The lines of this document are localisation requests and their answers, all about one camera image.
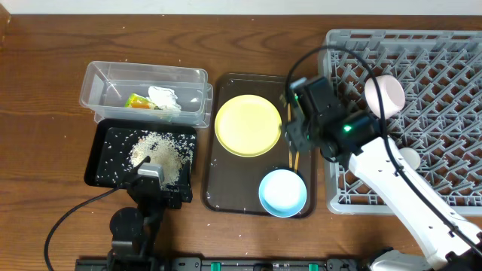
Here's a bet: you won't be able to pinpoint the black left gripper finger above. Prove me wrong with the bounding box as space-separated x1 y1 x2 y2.
177 161 191 192
130 156 151 181

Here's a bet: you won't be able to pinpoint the rice and food scraps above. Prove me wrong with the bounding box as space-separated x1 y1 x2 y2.
96 127 197 189

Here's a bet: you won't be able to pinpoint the wooden chopstick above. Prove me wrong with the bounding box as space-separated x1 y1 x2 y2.
287 103 293 169
293 151 300 172

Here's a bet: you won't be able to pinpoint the yellow plate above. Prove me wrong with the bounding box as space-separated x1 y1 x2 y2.
215 95 282 157

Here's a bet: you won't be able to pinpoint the green snack wrapper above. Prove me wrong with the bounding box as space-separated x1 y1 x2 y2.
124 93 160 110

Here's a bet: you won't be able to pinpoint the blue bowl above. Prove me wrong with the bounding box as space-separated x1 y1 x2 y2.
258 169 307 218

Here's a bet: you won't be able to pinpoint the white napkin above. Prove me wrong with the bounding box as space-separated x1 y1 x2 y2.
148 86 182 113

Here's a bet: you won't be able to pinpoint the pink white bowl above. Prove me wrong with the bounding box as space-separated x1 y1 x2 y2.
364 75 405 120

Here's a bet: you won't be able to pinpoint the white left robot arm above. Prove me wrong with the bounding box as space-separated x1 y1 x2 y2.
106 157 193 271

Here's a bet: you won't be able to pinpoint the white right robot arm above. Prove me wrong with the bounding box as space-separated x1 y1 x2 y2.
282 109 481 270

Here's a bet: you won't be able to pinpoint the black waste tray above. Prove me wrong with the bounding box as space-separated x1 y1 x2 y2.
84 119 197 188

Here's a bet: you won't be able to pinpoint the grey dishwasher rack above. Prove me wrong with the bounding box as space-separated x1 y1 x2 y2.
319 29 481 216

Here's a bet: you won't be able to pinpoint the brown serving tray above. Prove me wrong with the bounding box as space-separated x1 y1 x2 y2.
201 72 319 219

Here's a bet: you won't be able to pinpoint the clear plastic bin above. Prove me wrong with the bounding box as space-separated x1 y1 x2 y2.
79 61 213 128

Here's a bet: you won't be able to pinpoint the black rail at table edge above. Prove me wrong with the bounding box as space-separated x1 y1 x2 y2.
75 246 434 271

